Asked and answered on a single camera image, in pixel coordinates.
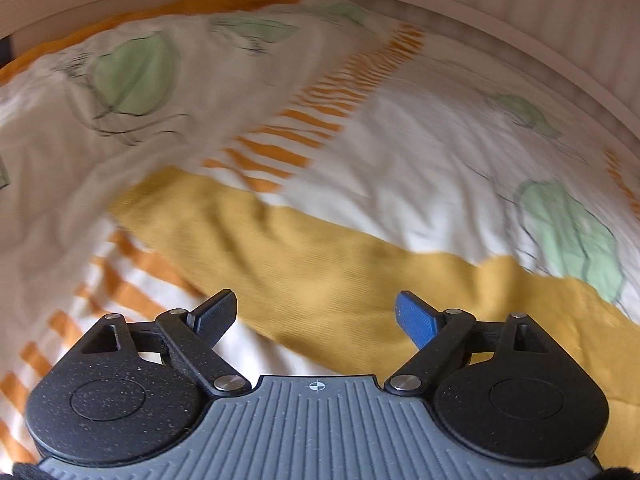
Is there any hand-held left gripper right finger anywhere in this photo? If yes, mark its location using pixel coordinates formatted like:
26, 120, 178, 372
384, 290, 556, 395

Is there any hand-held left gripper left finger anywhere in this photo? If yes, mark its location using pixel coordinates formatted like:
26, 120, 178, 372
77, 288, 252, 397

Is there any yellow knitted sweater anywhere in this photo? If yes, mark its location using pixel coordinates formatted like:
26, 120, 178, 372
112, 167, 640, 406

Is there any white leaf printed duvet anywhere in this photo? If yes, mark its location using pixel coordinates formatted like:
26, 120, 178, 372
0, 0, 640, 466

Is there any orange bed sheet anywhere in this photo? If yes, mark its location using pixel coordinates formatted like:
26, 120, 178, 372
0, 0, 313, 86

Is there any white slatted bed frame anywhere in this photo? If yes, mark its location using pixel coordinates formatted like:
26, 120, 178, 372
0, 0, 640, 128

